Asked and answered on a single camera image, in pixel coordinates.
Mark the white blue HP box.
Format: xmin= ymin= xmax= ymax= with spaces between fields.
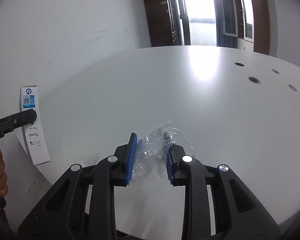
xmin=19 ymin=85 xmax=51 ymax=166

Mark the white wall power socket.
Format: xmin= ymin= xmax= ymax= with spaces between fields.
xmin=26 ymin=176 xmax=44 ymax=198

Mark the clear plastic wrap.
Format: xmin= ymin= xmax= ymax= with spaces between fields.
xmin=130 ymin=121 xmax=195 ymax=185

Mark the brown cabinet with glass door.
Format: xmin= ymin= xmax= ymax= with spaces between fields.
xmin=237 ymin=0 xmax=270 ymax=55

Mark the dark brown door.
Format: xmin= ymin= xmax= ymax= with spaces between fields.
xmin=143 ymin=0 xmax=182 ymax=47

